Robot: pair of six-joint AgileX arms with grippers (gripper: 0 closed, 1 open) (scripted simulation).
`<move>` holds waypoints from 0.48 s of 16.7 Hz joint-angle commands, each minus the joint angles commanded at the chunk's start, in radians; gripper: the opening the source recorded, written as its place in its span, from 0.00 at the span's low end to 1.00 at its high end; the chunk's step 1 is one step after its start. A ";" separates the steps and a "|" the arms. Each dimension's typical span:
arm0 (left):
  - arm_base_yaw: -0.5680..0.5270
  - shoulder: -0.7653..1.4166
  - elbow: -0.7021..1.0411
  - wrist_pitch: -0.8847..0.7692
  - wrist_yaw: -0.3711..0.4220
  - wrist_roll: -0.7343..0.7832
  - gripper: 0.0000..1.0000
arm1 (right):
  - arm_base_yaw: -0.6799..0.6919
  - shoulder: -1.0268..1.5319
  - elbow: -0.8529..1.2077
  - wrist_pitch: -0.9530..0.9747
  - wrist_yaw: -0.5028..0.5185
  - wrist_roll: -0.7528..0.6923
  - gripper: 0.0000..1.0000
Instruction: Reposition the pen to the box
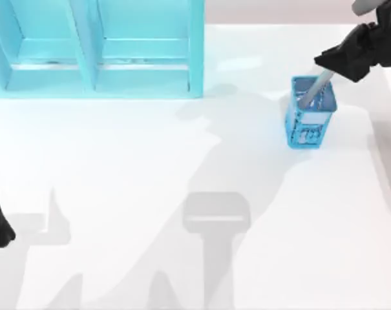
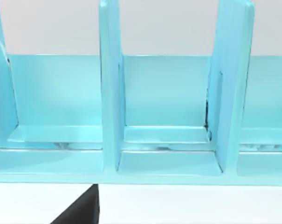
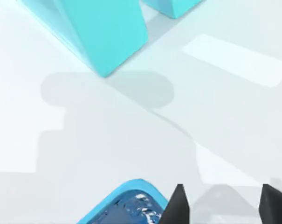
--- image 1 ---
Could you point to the grey rod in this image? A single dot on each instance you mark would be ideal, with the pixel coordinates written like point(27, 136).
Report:
point(314, 88)

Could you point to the pale grey rounded box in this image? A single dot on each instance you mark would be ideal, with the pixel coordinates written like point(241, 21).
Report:
point(366, 6)

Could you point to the blue pierced basket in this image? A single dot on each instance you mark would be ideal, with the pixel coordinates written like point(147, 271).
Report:
point(306, 129)

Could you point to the light blue rack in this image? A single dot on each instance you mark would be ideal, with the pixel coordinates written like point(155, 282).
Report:
point(143, 48)

